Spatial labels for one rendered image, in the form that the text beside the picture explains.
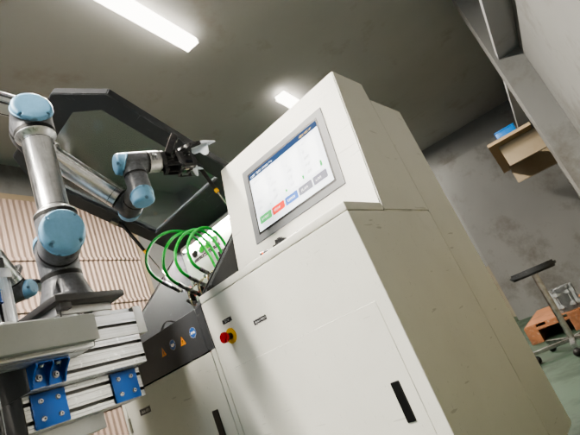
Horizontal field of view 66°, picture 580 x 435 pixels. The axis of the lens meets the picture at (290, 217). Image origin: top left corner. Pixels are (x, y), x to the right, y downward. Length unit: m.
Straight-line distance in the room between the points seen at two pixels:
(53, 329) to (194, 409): 0.74
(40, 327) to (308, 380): 0.72
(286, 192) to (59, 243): 0.80
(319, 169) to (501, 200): 5.91
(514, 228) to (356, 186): 5.94
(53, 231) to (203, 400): 0.80
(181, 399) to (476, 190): 6.22
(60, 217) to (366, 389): 0.95
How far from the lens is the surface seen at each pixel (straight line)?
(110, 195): 1.64
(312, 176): 1.64
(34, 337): 1.21
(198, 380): 1.75
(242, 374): 1.57
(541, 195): 7.36
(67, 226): 1.38
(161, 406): 1.97
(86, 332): 1.27
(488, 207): 7.39
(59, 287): 1.47
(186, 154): 1.66
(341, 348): 1.29
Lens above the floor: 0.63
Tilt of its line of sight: 17 degrees up
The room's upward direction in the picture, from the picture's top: 23 degrees counter-clockwise
